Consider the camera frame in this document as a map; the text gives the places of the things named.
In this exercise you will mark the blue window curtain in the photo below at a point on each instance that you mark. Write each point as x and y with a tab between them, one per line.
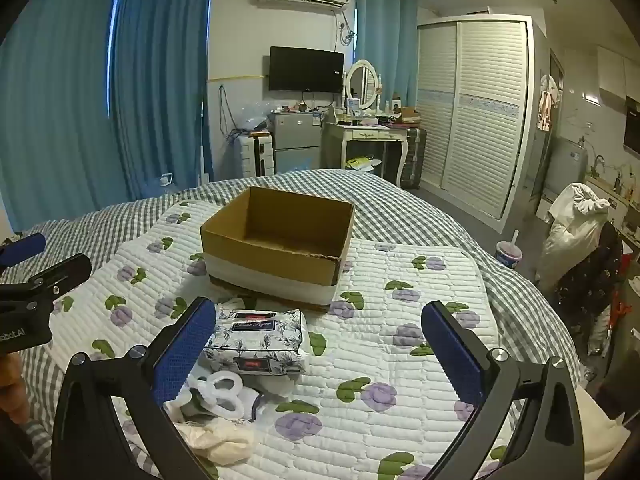
160	85

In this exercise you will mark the oval vanity mirror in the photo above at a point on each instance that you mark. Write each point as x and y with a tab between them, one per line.
362	82

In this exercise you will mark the black range hood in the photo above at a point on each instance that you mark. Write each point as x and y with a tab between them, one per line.
632	127

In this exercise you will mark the yellow and white bag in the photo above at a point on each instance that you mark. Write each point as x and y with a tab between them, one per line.
362	163

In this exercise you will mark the wide blue curtain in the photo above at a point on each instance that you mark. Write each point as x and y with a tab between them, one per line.
55	110

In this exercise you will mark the small cardboard box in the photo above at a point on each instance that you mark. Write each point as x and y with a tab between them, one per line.
407	114

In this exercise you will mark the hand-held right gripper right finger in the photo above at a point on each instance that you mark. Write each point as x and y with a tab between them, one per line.
452	352

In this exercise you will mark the clear plastic bag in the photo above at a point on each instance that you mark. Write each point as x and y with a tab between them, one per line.
252	117

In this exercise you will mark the hanging pink clothes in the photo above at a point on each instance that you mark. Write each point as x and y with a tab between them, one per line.
546	105

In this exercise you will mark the white suitcase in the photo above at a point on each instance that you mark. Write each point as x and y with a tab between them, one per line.
252	155

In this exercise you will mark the black wall television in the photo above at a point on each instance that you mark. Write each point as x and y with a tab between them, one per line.
306	69

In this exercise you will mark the brown cardboard box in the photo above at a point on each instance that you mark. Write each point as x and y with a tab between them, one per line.
270	266

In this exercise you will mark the small white cloth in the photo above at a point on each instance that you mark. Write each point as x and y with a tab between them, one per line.
235	304

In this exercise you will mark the quilted floral mat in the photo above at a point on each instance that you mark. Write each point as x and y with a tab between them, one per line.
360	360

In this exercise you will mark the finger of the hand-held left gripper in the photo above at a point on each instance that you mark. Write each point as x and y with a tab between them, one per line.
20	251
55	274

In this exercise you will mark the floral tissue packet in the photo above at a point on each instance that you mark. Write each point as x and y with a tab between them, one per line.
255	342

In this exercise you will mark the white wall cabinets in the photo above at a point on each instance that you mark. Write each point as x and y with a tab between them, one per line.
617	75

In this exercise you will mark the white garment on chair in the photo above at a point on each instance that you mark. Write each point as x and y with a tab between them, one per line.
572	235

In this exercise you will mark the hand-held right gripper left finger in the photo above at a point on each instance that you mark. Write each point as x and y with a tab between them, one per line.
185	355

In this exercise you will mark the white dressing table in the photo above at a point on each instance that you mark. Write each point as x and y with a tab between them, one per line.
360	135

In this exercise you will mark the drink cup with straw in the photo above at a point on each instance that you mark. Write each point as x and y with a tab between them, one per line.
509	252

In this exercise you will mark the white louvred wardrobe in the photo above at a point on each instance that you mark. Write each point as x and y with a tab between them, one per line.
485	110

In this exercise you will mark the grey mini fridge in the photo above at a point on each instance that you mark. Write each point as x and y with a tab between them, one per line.
295	135

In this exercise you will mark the person's left hand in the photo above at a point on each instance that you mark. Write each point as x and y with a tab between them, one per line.
10	390

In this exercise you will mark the cream cloth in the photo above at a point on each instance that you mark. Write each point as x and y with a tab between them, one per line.
220	440

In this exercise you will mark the dark suitcase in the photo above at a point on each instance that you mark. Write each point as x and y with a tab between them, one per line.
412	157

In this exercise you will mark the narrow blue curtain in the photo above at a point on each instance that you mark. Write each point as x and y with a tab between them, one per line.
385	45

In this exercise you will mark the small photo frame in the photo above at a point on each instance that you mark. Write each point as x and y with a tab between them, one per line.
353	105

